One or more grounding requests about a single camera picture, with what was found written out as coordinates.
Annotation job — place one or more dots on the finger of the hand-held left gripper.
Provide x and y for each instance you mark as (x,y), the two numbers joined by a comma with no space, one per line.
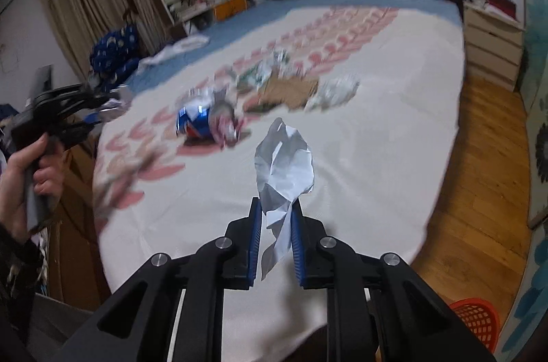
(81,128)
(81,96)

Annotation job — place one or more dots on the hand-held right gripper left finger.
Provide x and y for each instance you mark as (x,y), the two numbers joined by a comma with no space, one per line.
(255,233)

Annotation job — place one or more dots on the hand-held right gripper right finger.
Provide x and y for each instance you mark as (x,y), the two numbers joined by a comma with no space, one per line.
(296,246)

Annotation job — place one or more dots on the plain white paper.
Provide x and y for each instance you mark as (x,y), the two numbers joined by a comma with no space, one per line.
(282,165)

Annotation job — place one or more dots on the printed white paper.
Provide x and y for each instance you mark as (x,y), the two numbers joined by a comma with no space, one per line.
(336,92)

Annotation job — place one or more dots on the person's left forearm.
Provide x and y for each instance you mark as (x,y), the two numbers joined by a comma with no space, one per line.
(17,272)

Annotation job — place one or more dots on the person's left hand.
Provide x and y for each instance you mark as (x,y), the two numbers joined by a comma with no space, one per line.
(13,190)

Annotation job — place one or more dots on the blue patterned bag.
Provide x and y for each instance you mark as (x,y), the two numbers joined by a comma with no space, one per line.
(113,49)

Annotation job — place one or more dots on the crushed blue soda can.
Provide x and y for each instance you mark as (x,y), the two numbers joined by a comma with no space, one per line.
(197,122)

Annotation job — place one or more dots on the white blanket with pink pattern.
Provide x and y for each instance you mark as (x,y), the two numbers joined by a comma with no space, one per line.
(376,156)

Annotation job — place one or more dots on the brown cardboard piece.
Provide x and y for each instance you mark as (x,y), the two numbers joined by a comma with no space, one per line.
(287,92)

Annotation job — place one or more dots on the green and white wrapper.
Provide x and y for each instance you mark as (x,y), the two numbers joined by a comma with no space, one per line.
(254,77)

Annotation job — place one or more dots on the orange box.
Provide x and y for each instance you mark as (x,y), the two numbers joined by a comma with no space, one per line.
(231,9)

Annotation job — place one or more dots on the small silver foil wrapper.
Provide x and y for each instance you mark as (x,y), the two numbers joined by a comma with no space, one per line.
(282,60)

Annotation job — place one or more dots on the red plastic basket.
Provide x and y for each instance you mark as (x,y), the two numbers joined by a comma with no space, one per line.
(475,319)

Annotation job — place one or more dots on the blue bed sheet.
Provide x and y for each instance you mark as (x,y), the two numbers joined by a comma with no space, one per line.
(265,13)

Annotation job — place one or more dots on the cream drawer dresser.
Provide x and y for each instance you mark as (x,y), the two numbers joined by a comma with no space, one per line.
(492,49)

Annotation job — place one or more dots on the red item on dresser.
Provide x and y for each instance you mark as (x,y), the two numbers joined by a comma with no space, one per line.
(498,4)

